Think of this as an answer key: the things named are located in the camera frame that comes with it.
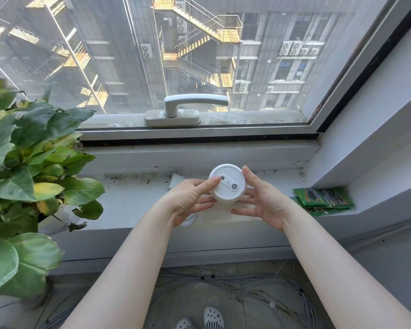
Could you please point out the person's left hand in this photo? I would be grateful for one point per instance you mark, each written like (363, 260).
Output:
(181, 200)

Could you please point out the person's right hand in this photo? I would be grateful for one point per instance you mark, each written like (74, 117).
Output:
(269, 205)

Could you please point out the person's left thumb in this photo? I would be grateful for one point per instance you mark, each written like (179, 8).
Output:
(207, 186)

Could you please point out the person's right thumb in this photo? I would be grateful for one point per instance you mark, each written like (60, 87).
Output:
(250, 179)

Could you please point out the white round lidded cup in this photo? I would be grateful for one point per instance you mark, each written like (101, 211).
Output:
(229, 190)

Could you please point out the person's left forearm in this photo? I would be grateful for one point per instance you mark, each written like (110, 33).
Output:
(123, 270)

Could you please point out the person's right forearm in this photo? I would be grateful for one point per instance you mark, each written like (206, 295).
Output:
(335, 270)

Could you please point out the white paper piece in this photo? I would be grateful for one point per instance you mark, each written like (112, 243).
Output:
(174, 181)

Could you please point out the small white round disc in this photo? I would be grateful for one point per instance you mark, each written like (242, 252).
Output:
(190, 221)

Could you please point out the green foil packet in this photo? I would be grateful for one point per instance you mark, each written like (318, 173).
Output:
(325, 197)
(313, 212)

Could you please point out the grey building outside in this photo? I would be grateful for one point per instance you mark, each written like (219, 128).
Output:
(277, 58)

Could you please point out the person's white perforated right shoe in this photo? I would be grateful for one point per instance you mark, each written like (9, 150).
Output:
(213, 318)

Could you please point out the person's white perforated shoe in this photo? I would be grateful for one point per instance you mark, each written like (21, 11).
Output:
(184, 324)
(213, 318)

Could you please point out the person's white perforated left shoe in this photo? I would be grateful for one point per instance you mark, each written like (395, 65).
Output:
(184, 324)

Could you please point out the yellow outdoor fire escape staircase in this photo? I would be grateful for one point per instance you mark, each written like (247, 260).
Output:
(205, 41)

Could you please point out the white plant pot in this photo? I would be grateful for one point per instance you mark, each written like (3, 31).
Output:
(56, 222)

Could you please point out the green leafy potted plant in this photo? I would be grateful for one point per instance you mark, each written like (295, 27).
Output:
(24, 150)

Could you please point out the grey window frame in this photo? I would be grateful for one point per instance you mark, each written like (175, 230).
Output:
(198, 134)

